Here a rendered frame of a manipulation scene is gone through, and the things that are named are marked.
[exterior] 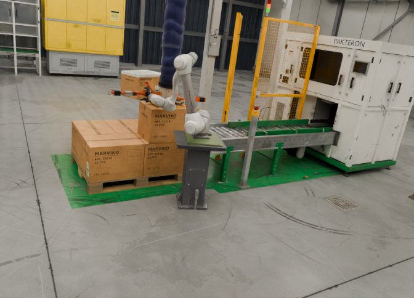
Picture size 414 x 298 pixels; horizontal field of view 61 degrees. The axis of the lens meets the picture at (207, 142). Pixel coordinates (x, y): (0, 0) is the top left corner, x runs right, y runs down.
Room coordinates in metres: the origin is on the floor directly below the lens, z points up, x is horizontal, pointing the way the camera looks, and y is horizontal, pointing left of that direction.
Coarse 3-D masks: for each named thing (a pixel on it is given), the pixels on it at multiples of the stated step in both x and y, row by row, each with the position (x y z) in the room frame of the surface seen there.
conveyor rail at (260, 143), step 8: (256, 136) 4.38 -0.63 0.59; (264, 136) 4.43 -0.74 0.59; (272, 136) 4.48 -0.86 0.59; (280, 136) 4.56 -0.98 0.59; (288, 136) 4.64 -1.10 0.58; (296, 136) 4.73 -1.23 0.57; (304, 136) 4.81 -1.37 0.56; (312, 136) 4.90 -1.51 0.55; (320, 136) 4.99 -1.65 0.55; (328, 136) 5.09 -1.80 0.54; (232, 144) 4.14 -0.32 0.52; (240, 144) 4.21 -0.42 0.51; (256, 144) 4.35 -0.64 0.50; (264, 144) 4.42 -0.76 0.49; (272, 144) 4.50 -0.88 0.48; (288, 144) 4.66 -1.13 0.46; (296, 144) 4.75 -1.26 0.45; (312, 144) 4.92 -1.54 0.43; (320, 144) 5.01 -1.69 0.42; (328, 144) 5.11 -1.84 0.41; (216, 152) 4.02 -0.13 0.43; (224, 152) 4.08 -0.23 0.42; (232, 152) 4.15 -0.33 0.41
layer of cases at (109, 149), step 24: (96, 120) 4.34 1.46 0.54; (120, 120) 4.48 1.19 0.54; (72, 144) 4.15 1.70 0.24; (96, 144) 3.46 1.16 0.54; (120, 144) 3.56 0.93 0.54; (144, 144) 3.67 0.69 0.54; (168, 144) 3.83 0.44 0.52; (96, 168) 3.39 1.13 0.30; (120, 168) 3.53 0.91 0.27; (144, 168) 3.68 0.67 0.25; (168, 168) 3.85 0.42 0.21
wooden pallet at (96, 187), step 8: (72, 152) 4.14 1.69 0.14; (72, 160) 4.14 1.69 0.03; (80, 168) 3.73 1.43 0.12; (80, 176) 3.72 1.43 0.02; (144, 176) 3.69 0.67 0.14; (152, 176) 3.74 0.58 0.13; (176, 176) 3.95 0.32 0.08; (88, 184) 3.38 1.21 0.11; (96, 184) 3.39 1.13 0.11; (128, 184) 3.67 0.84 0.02; (136, 184) 3.64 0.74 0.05; (144, 184) 3.69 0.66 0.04; (152, 184) 3.76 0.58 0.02; (160, 184) 3.80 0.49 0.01; (88, 192) 3.37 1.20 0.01; (96, 192) 3.39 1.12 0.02; (104, 192) 3.44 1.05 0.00
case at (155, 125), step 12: (144, 108) 3.88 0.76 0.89; (156, 108) 3.75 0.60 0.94; (180, 108) 3.89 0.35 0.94; (144, 120) 3.86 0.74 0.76; (156, 120) 3.73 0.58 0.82; (168, 120) 3.81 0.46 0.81; (180, 120) 3.88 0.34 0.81; (144, 132) 3.83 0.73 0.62; (156, 132) 3.74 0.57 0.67; (168, 132) 3.81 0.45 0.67
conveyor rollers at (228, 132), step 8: (216, 128) 4.73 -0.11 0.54; (224, 128) 4.74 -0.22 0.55; (232, 128) 4.86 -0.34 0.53; (240, 128) 4.87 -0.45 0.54; (248, 128) 4.98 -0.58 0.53; (256, 128) 4.98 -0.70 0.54; (264, 128) 5.09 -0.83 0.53; (272, 128) 5.10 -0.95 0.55; (280, 128) 5.20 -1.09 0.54; (288, 128) 5.21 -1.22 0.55; (296, 128) 5.29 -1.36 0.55; (304, 128) 5.39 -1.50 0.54; (224, 136) 4.39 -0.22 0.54; (232, 136) 4.41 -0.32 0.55; (240, 136) 4.54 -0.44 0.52
